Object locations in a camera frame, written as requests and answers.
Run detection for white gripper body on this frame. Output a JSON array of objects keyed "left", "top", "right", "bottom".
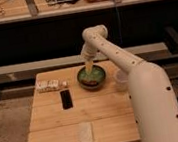
[{"left": 80, "top": 43, "right": 97, "bottom": 61}]

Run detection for yellowish translucent gripper finger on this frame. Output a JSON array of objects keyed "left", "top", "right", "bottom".
[{"left": 85, "top": 60, "right": 93, "bottom": 75}]

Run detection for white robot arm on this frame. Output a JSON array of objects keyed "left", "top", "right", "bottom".
[{"left": 81, "top": 25, "right": 178, "bottom": 142}]

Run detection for green ceramic bowl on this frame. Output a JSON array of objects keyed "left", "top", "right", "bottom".
[{"left": 77, "top": 64, "right": 106, "bottom": 91}]

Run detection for black smartphone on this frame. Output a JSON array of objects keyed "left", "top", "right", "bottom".
[{"left": 60, "top": 90, "right": 73, "bottom": 110}]

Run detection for wooden table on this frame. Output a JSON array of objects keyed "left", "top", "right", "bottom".
[{"left": 27, "top": 60, "right": 140, "bottom": 142}]

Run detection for beige sponge block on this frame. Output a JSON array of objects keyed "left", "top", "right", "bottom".
[{"left": 78, "top": 122, "right": 94, "bottom": 142}]

